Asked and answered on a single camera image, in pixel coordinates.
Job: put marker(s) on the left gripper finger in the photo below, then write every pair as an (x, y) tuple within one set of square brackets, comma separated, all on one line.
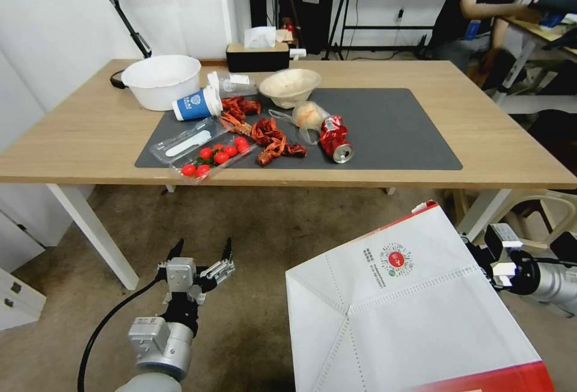
[(221, 270), (173, 256)]

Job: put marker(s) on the white red delivery bag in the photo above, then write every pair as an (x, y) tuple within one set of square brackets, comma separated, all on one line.
[(405, 320)]

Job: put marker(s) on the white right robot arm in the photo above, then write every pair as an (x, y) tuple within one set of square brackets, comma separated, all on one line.
[(556, 281)]

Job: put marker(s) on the person's right forearm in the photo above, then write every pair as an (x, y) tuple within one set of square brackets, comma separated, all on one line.
[(500, 11)]

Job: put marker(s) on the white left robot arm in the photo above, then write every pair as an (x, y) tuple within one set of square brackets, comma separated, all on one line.
[(155, 365)]

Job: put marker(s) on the person's left forearm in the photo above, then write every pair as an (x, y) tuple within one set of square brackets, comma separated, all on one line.
[(499, 33)]

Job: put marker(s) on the clear bag with bun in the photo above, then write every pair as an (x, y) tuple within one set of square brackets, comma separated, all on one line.
[(308, 113)]

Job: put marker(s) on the beige plastic chair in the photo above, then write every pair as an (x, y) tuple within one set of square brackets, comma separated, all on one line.
[(536, 205)]

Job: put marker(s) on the red cherry tomato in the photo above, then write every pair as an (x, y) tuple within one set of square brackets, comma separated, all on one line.
[(206, 153), (218, 146), (221, 158), (244, 148), (231, 151), (189, 169), (240, 141), (203, 171)]

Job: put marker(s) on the clear plastic tomato tray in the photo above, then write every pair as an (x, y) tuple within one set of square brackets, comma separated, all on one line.
[(180, 162)]

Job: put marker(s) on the clear cutlery pack white spoon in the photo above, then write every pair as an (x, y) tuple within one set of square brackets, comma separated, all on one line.
[(185, 144)]

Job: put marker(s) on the red crayfish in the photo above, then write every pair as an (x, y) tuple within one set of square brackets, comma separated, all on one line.
[(266, 128), (295, 149), (245, 105), (236, 123), (272, 148)]

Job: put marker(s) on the wooden table white legs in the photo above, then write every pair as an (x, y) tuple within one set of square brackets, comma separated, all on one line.
[(90, 139)]

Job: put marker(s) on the black chair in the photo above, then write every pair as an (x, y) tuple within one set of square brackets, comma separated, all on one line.
[(556, 130)]

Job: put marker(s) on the blue paper cup white lid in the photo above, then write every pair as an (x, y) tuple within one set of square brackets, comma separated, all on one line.
[(194, 105)]

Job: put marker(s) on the white cabinet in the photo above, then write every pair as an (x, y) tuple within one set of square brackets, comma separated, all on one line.
[(20, 293)]

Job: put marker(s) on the crushed red soda can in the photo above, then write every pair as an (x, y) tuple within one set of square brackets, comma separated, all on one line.
[(334, 137)]

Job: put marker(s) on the large white plastic bowl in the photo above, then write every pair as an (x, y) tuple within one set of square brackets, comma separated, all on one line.
[(158, 81)]

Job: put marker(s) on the clear plastic cup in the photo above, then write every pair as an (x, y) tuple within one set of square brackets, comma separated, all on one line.
[(234, 83)]

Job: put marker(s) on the dark grey table mat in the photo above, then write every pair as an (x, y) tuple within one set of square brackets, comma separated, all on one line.
[(396, 139)]

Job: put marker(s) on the beige paper bowl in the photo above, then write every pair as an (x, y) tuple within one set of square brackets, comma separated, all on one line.
[(288, 85)]

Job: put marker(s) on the black tissue box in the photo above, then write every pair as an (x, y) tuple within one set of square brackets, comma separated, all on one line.
[(257, 60)]

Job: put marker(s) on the small white adapter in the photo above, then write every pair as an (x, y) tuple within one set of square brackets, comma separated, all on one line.
[(298, 52)]

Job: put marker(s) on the white tissue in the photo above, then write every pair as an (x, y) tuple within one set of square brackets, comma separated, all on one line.
[(259, 36)]

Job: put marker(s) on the person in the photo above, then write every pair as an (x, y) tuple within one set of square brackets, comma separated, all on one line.
[(464, 4)]

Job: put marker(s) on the black tripod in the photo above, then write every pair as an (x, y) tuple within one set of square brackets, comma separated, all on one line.
[(345, 8)]

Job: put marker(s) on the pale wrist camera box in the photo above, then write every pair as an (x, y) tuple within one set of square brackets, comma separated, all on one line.
[(505, 234), (181, 275)]

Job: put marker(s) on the wooden desk white frame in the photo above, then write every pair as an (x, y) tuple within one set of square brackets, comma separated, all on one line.
[(541, 36)]

